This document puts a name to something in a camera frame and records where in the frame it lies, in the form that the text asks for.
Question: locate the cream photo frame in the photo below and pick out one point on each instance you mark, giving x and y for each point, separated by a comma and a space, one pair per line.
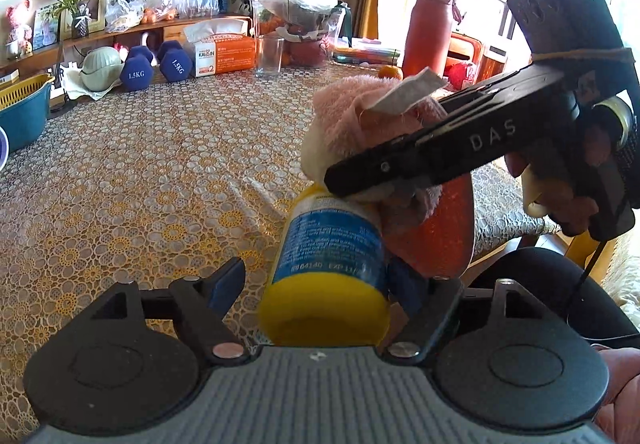
97, 11

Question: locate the blue dumbbell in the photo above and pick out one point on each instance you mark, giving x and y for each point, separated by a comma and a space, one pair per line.
136, 71
175, 63

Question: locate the yellow bottle with blue label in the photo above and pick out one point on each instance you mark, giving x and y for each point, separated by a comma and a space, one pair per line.
325, 284

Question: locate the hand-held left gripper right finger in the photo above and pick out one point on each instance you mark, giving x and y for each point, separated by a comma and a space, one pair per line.
407, 286

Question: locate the grey-green ceramic pot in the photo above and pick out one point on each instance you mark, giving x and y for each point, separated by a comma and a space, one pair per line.
101, 68

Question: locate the small white box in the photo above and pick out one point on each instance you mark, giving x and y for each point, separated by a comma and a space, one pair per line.
9, 78

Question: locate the pink plush doll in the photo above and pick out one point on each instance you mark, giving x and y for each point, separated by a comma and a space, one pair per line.
19, 26

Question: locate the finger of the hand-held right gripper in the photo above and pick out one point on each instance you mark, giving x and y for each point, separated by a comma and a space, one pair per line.
380, 167

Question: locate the wooden television cabinet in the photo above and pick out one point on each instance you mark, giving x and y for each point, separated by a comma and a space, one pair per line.
165, 31

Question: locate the clear plastic bag of snacks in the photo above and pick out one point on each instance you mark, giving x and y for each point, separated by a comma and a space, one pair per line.
124, 12

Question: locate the person's right hand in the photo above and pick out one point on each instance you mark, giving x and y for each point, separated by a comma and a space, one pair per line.
570, 209

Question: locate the tan rubber band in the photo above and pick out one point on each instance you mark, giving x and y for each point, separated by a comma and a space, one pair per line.
580, 56

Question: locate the yellow floral lace tablecloth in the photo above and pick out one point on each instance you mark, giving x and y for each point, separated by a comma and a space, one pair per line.
150, 163

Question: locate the white fluffy blanket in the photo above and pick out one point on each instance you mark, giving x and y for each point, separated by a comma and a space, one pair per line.
625, 269

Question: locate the teal plastic basin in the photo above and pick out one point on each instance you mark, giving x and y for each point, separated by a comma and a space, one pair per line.
25, 123

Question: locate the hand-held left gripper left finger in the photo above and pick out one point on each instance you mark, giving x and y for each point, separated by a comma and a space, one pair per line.
227, 286

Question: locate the stack of colourful books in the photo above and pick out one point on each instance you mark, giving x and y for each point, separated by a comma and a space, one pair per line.
367, 53

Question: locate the lavender kettlebell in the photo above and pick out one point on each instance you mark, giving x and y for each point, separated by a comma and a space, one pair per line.
145, 39

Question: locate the red water bottle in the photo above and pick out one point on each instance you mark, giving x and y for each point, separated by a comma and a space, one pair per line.
425, 38

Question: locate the green plant in dark vase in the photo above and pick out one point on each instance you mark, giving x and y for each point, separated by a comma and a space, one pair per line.
80, 26

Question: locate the orange fruit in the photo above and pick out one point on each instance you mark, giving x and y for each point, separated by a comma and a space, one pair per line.
390, 72

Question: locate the clear drinking glass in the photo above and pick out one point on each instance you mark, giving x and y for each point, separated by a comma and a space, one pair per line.
270, 56

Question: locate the red box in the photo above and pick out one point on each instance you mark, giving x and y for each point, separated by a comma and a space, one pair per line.
465, 53

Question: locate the small photo frame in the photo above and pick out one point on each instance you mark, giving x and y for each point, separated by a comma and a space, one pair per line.
46, 27

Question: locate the large glass jar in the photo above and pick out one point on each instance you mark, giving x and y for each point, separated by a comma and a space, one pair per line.
310, 48

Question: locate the orange and white tissue pack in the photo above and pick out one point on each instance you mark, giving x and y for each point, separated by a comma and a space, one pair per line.
225, 53

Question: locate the small white cup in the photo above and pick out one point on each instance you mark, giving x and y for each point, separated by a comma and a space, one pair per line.
14, 50

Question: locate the person's dark trouser leg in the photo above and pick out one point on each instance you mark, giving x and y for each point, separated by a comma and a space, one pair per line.
540, 269

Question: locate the white cloth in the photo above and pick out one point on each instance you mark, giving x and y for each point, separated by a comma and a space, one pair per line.
75, 86

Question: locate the yellow plastic basket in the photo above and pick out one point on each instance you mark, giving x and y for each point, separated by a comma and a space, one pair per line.
22, 91

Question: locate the bag of oranges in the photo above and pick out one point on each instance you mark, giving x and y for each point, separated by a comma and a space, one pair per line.
160, 15

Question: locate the pink towel with white tag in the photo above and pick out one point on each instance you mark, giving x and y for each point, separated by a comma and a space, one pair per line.
350, 113

